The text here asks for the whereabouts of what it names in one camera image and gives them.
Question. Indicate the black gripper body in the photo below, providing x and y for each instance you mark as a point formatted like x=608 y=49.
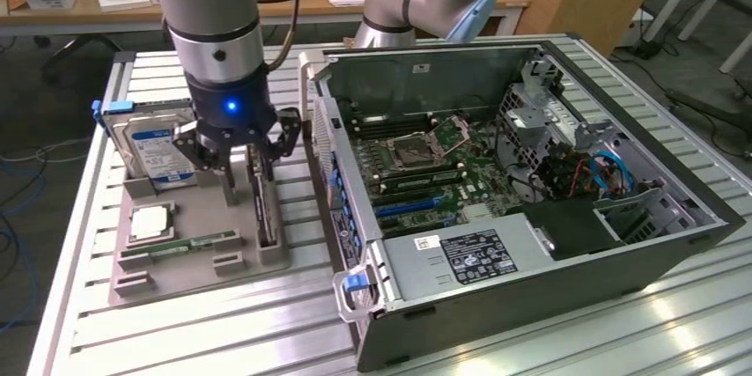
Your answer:
x=232 y=107

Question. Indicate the green graphics card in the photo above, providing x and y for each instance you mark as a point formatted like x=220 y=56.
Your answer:
x=264 y=204

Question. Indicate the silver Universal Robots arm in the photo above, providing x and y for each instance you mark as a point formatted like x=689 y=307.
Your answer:
x=210 y=10

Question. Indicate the blue expansion slot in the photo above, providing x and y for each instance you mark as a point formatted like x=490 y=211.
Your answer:
x=405 y=208

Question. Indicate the hard disk with blue label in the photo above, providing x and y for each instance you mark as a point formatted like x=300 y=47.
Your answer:
x=146 y=147

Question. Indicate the silver CPU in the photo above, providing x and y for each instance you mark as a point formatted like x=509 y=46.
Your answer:
x=149 y=224

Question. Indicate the green RAM stick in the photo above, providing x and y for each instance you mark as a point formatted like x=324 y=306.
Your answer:
x=200 y=242

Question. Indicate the CPU socket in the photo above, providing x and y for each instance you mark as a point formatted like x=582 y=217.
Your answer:
x=410 y=151

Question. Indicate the black installed RAM stick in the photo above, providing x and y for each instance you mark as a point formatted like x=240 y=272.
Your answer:
x=422 y=181

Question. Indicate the grey parts rack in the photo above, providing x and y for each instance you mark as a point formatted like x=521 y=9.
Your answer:
x=193 y=270

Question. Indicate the metal socket cover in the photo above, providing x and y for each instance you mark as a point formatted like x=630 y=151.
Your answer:
x=452 y=131

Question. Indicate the black chair base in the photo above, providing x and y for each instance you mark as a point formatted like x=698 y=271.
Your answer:
x=76 y=48

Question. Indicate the green motherboard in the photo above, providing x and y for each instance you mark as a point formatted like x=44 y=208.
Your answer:
x=469 y=182

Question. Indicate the grey power supply unit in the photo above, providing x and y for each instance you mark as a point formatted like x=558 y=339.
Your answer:
x=410 y=270

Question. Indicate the metal disk bay cage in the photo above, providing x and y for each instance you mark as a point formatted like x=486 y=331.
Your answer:
x=528 y=120

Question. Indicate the black open PC case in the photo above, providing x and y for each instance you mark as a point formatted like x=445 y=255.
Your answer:
x=528 y=319

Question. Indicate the black floor stand base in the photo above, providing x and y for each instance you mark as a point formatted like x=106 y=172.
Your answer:
x=710 y=105

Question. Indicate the grey hinged disk bay bracket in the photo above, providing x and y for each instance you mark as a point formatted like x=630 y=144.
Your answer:
x=640 y=213

